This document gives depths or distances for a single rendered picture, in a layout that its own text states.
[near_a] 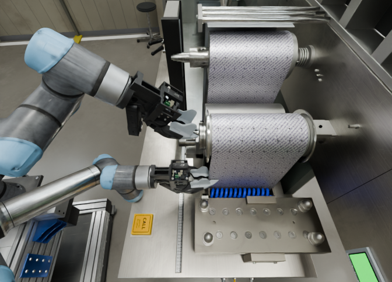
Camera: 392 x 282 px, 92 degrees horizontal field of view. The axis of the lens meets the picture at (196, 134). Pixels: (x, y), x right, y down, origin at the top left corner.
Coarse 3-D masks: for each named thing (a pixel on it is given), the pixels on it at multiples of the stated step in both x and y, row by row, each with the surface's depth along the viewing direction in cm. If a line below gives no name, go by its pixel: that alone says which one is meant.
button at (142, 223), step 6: (138, 216) 71; (144, 216) 71; (150, 216) 71; (138, 222) 70; (144, 222) 70; (150, 222) 70; (132, 228) 68; (138, 228) 68; (144, 228) 68; (150, 228) 69; (132, 234) 68; (138, 234) 68; (144, 234) 68; (150, 234) 69
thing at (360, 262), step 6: (354, 258) 42; (360, 258) 41; (366, 258) 39; (354, 264) 42; (360, 264) 41; (366, 264) 39; (360, 270) 41; (366, 270) 39; (372, 270) 38; (360, 276) 41; (366, 276) 39; (372, 276) 38
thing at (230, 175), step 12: (216, 168) 55; (228, 168) 55; (240, 168) 55; (252, 168) 55; (264, 168) 55; (276, 168) 55; (288, 168) 55; (228, 180) 62; (240, 180) 62; (252, 180) 62; (264, 180) 62; (276, 180) 62
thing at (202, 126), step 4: (200, 124) 50; (204, 124) 50; (200, 128) 49; (204, 128) 49; (200, 132) 49; (204, 132) 49; (200, 136) 49; (204, 136) 49; (200, 140) 49; (204, 140) 49; (200, 144) 50; (204, 144) 50; (200, 148) 51; (204, 148) 51
